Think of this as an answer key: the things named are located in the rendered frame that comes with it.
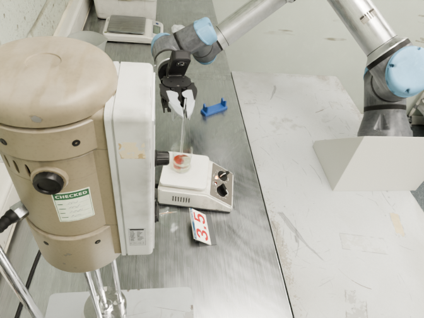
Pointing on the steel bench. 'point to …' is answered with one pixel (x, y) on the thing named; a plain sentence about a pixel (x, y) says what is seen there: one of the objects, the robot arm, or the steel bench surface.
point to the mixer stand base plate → (171, 298)
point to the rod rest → (214, 108)
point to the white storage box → (126, 8)
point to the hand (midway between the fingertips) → (184, 111)
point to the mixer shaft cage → (105, 297)
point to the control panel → (220, 184)
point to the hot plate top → (200, 166)
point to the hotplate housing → (192, 197)
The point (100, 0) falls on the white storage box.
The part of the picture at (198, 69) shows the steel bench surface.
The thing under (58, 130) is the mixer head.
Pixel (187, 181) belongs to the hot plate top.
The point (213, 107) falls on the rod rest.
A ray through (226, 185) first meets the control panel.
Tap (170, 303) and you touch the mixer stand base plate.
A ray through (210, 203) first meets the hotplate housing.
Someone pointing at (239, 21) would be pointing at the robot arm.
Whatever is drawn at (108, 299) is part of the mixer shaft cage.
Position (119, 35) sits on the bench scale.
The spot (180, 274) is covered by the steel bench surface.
